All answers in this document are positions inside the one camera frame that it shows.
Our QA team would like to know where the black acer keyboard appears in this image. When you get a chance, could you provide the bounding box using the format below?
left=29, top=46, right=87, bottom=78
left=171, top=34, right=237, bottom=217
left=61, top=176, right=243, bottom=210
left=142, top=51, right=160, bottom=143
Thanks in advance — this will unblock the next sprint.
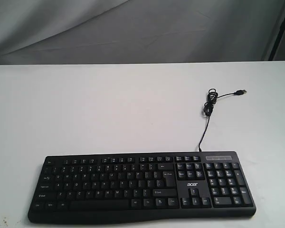
left=28, top=151, right=257, bottom=225

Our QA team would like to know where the grey backdrop cloth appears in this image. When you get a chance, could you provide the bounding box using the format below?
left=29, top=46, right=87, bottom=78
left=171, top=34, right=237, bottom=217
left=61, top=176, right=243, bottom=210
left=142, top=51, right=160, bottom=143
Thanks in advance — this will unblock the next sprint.
left=0, top=0, right=285, bottom=65

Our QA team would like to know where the black tripod stand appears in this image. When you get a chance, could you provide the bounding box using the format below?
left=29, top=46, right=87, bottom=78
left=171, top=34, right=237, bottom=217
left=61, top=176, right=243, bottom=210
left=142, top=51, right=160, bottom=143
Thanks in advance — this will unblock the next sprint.
left=268, top=12, right=285, bottom=61

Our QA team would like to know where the black USB cable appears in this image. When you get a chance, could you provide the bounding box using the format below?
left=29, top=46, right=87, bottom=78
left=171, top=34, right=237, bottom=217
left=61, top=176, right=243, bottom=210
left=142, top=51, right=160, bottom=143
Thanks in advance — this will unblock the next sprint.
left=197, top=88, right=248, bottom=152

